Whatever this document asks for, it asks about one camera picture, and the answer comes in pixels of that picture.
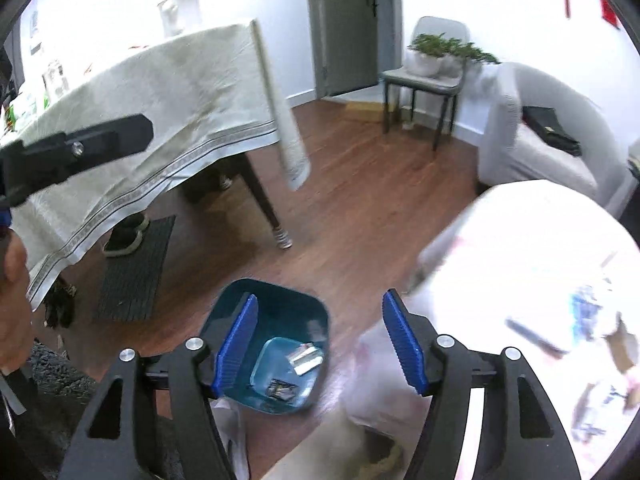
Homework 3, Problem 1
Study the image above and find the blue white wrapper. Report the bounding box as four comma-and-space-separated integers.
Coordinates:
570, 285, 621, 341
575, 380, 631, 442

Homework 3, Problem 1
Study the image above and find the dark wooden dining table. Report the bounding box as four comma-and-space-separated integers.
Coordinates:
182, 152, 294, 251

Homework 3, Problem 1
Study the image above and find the white plastic bag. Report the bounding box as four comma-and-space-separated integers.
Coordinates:
210, 397, 251, 480

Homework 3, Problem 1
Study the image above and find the flat cardboard box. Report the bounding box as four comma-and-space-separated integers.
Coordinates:
345, 100, 388, 124

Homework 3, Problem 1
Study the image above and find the pink floral tablecloth round table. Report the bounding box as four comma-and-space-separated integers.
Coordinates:
345, 180, 640, 480

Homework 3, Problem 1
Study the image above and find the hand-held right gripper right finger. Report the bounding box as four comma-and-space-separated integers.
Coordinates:
382, 289, 583, 480

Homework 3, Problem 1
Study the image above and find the grey armchair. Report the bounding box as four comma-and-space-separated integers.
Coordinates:
477, 61, 626, 211

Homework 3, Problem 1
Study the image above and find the dark ribbed floor mat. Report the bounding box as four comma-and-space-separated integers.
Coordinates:
92, 215, 177, 323

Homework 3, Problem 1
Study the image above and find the potted plant large white pot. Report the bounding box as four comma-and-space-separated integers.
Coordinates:
405, 34, 452, 79

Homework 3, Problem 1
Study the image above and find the dark object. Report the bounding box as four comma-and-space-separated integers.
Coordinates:
506, 317, 566, 359

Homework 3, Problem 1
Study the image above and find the silver white wrapper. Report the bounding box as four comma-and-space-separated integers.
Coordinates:
287, 342, 324, 375

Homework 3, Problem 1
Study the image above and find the person's left hand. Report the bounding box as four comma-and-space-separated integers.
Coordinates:
0, 234, 34, 376

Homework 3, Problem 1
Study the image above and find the white ceramic vase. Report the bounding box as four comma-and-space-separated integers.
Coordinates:
157, 0, 202, 38

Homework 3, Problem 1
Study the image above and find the dark shoe with light sole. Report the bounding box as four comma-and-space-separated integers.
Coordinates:
102, 212, 150, 259

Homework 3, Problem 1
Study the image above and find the table with beige cloth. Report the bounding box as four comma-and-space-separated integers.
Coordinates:
0, 19, 312, 311

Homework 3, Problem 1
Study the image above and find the brown wrapper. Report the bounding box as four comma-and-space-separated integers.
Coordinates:
610, 320, 640, 372

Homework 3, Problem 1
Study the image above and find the potted plant small white pot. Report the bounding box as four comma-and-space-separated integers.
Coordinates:
440, 40, 501, 76

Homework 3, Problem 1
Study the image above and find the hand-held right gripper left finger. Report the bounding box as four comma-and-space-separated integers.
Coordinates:
60, 294, 259, 480

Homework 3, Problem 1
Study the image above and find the teal plastic trash bin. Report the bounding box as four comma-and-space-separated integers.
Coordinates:
200, 278, 332, 415

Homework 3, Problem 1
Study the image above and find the clear plastic box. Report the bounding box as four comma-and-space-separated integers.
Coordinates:
42, 60, 69, 98

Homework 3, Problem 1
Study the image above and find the grey shaggy rug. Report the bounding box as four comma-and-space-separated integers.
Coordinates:
0, 340, 101, 480

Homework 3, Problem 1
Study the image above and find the grey door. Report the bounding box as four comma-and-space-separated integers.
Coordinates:
305, 0, 403, 98

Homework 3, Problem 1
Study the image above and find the grey chair with black legs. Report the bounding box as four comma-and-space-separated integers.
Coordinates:
381, 16, 471, 151

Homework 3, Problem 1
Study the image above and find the black bag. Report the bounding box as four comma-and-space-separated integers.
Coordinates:
521, 105, 582, 157

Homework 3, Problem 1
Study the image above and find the green white packet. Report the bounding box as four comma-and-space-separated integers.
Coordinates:
2, 91, 51, 129

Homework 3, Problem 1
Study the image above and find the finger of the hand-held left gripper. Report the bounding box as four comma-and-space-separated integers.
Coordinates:
0, 114, 154, 208

